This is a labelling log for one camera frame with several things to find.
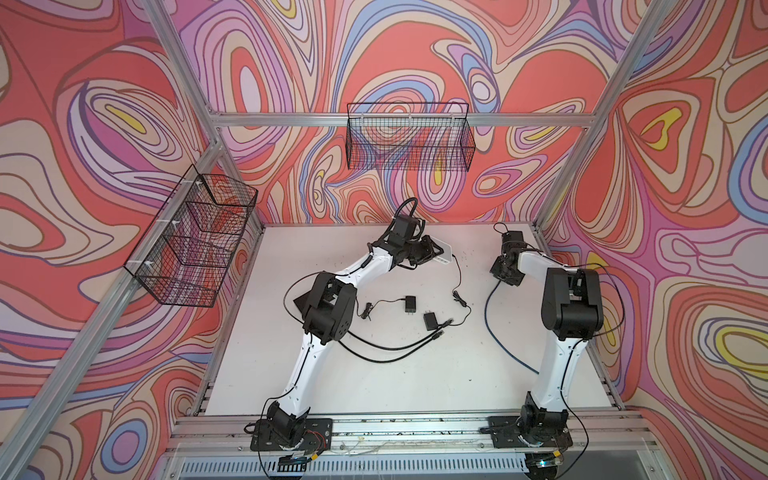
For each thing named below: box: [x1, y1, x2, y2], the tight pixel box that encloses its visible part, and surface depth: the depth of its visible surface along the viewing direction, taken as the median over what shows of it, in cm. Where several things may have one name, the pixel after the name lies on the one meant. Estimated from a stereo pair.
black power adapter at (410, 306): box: [361, 296, 417, 321], surface depth 98 cm
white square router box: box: [430, 236, 453, 264], surface depth 97 cm
